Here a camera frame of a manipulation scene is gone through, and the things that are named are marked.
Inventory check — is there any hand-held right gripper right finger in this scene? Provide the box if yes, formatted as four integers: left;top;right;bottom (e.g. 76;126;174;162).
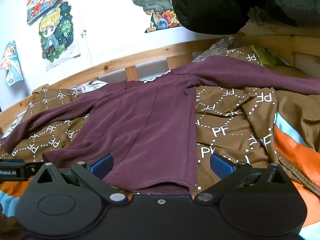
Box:
194;153;292;204

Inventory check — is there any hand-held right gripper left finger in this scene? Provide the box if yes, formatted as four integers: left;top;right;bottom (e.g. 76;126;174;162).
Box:
31;153;128;204

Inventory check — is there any maroon long-sleeve shirt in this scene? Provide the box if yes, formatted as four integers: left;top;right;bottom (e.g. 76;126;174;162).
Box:
0;55;320;197

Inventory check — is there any brown printed blanket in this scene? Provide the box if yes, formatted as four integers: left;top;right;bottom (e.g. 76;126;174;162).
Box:
0;45;320;195

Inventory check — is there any orange and blue quilt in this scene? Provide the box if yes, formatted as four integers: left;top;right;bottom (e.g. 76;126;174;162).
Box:
0;111;320;240

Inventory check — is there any yellow-green cloth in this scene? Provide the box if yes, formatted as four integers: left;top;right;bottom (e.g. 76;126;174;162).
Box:
250;45;292;67

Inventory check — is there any black puffy jacket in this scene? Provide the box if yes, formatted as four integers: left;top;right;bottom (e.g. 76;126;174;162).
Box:
172;0;320;34

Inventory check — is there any brown ribbed strap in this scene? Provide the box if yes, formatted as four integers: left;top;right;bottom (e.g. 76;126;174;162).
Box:
276;152;320;195

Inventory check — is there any small curled wall poster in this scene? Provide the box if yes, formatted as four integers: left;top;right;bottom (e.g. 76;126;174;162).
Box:
0;40;23;87

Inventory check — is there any white wall pipe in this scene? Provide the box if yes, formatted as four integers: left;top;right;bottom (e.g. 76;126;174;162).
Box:
80;29;94;67

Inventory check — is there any blond figure wall poster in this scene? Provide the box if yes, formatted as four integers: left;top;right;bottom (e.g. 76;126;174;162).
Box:
39;1;82;70

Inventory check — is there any black drawstring cord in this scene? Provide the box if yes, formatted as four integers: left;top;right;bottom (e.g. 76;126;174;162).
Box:
254;5;265;27

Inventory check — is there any landscape wall poster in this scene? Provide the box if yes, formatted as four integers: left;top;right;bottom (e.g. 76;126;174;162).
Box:
129;0;183;33

